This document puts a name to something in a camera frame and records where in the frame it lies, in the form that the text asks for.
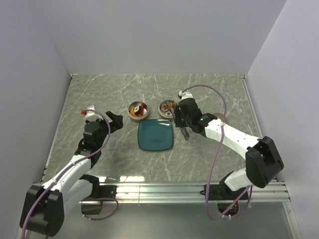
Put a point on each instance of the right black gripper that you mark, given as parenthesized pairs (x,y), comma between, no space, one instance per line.
(178,122)

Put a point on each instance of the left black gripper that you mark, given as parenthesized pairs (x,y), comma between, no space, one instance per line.
(117,121)

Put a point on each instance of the sushi roll green centre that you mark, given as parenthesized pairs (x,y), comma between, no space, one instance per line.
(137,109)

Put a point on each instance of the orange egg tart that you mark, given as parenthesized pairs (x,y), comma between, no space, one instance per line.
(131,112)

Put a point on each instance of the red sausage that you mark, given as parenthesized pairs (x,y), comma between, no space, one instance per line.
(143,110)

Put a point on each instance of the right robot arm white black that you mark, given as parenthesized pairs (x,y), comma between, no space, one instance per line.
(262,159)

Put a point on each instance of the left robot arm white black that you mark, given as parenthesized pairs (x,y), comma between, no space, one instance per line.
(46,205)

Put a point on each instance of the left steel lunch container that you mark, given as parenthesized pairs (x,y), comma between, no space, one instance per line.
(138,119)

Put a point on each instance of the steel lunch container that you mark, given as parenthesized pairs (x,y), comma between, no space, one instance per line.
(138,119)
(162,114)

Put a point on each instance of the right steel lunch container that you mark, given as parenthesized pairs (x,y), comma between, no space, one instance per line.
(162,114)

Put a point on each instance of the teal square plate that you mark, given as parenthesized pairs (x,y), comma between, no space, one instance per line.
(155,135)

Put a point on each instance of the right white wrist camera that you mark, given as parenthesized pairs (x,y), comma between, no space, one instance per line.
(184,95)

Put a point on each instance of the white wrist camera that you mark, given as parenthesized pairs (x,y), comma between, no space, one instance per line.
(89,113)
(184,95)

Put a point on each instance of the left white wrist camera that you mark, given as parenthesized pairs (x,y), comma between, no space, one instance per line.
(89,113)

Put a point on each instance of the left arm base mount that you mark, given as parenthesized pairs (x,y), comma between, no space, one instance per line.
(100,193)

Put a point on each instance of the aluminium front rail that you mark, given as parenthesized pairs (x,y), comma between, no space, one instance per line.
(169,192)

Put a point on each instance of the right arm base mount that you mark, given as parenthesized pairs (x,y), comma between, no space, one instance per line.
(220,192)

